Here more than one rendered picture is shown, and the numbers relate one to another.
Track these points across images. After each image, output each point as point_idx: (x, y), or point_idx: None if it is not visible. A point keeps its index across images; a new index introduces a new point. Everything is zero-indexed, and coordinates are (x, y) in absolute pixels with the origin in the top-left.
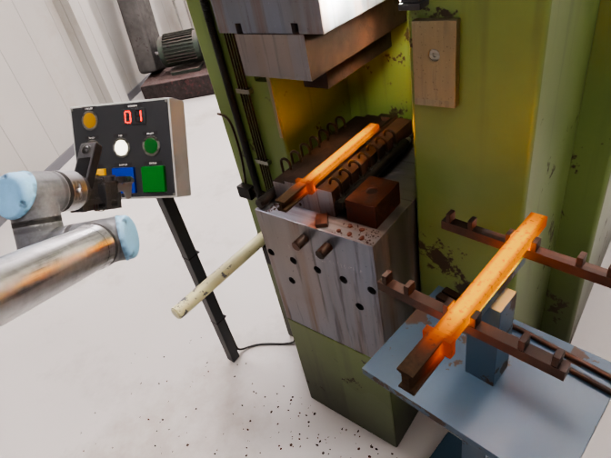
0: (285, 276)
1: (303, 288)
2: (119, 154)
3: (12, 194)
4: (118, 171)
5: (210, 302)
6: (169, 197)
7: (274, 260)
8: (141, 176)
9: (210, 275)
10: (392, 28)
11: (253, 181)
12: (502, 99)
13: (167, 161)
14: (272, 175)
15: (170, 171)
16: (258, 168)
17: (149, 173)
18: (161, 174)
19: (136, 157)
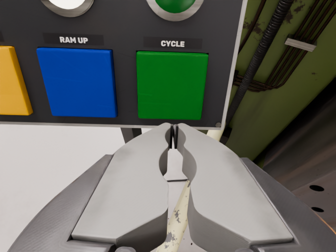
0: (308, 204)
1: (330, 218)
2: (58, 2)
3: None
4: (61, 59)
5: None
6: (202, 129)
7: (308, 192)
8: (132, 78)
9: (189, 191)
10: None
11: (253, 68)
12: None
13: (220, 42)
14: (292, 64)
15: (222, 70)
16: (270, 50)
17: (163, 72)
18: (199, 77)
19: (120, 21)
